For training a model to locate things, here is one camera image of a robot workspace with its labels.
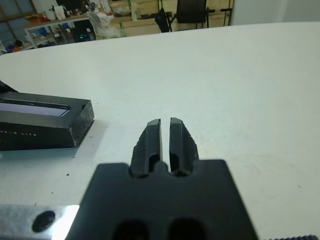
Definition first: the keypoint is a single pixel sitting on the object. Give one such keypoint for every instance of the black box lid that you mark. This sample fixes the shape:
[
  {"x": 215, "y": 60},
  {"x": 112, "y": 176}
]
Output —
[{"x": 37, "y": 136}]

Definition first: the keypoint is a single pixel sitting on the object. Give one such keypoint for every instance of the white pink printed box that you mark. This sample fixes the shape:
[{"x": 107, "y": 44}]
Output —
[{"x": 105, "y": 6}]

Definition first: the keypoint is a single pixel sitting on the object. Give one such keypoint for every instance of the white desk fan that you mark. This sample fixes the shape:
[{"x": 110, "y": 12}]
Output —
[{"x": 93, "y": 18}]

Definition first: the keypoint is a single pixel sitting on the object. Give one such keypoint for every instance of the black computer monitor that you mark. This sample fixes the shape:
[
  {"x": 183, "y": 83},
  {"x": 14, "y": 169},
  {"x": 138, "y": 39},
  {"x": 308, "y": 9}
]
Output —
[{"x": 67, "y": 2}]

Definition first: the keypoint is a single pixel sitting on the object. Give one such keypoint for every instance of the crumpled plastic bag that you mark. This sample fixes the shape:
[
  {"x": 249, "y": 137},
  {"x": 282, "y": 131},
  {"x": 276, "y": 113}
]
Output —
[{"x": 110, "y": 28}]

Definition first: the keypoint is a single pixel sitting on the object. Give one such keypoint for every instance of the white carton with red print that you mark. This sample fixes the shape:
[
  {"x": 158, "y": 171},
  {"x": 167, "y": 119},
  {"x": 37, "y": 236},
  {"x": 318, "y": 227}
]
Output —
[{"x": 58, "y": 12}]

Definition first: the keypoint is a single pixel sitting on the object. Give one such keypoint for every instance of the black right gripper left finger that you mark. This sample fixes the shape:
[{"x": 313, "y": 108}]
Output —
[{"x": 146, "y": 150}]

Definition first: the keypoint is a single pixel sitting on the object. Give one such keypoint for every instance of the white office desk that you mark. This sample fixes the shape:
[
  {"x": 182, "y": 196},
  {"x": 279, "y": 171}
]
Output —
[{"x": 50, "y": 25}]

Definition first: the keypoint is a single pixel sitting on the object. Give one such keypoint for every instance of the brown cardboard box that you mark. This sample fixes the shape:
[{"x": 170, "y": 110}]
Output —
[{"x": 35, "y": 18}]

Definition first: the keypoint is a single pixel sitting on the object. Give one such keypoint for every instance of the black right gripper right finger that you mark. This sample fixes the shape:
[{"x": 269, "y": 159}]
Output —
[{"x": 180, "y": 147}]

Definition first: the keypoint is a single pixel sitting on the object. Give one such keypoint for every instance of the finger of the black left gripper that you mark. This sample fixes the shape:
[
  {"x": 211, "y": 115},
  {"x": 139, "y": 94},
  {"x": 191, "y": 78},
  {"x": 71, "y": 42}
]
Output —
[{"x": 5, "y": 87}]

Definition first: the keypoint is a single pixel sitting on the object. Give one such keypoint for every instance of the black computer tower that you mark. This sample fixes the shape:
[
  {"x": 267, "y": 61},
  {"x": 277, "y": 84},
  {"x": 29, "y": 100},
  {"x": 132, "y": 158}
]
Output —
[{"x": 83, "y": 31}]

